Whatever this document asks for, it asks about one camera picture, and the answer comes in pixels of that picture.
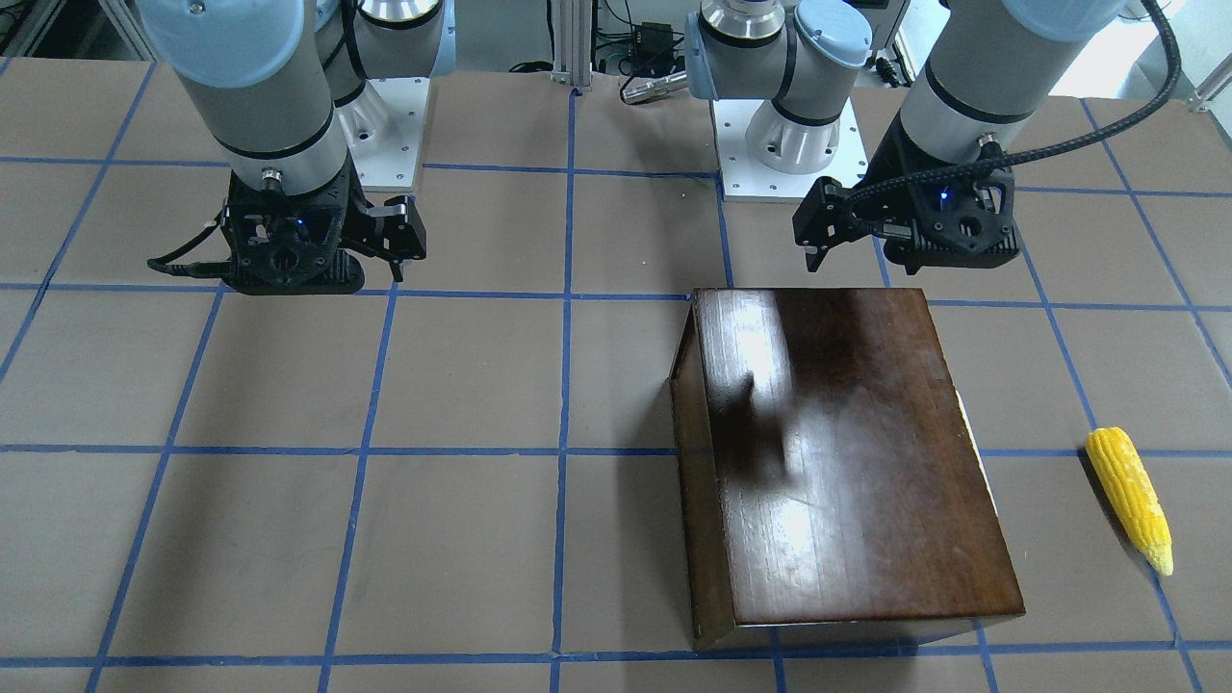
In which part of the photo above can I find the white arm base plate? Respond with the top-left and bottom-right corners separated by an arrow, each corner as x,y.
711,97 -> 867,202
338,76 -> 431,194

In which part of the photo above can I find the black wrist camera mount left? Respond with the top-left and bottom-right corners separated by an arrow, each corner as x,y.
866,113 -> 1021,273

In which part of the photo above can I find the dark brown wooden cabinet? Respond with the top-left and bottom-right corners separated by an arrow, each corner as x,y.
669,289 -> 1025,651

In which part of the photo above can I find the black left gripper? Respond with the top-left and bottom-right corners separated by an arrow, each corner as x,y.
792,176 -> 890,273

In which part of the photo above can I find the yellow corn cob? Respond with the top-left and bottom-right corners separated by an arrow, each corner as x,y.
1084,428 -> 1174,578

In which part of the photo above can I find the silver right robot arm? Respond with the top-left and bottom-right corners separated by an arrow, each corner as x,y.
138,1 -> 456,295

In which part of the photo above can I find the black braided cable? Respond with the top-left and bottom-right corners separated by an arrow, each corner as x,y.
848,0 -> 1183,205

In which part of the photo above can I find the aluminium frame post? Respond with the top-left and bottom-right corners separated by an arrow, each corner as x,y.
549,1 -> 594,92

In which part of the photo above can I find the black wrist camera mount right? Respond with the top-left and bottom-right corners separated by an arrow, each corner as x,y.
147,158 -> 365,295

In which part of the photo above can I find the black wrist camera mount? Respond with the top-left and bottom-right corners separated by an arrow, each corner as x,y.
147,158 -> 365,295
866,113 -> 1021,273

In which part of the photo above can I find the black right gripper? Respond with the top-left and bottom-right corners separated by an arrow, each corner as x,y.
342,194 -> 428,282

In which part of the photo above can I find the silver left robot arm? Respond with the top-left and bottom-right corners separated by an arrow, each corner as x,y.
683,1 -> 1121,273

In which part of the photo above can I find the black power adapter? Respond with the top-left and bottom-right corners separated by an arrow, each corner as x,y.
632,22 -> 678,64

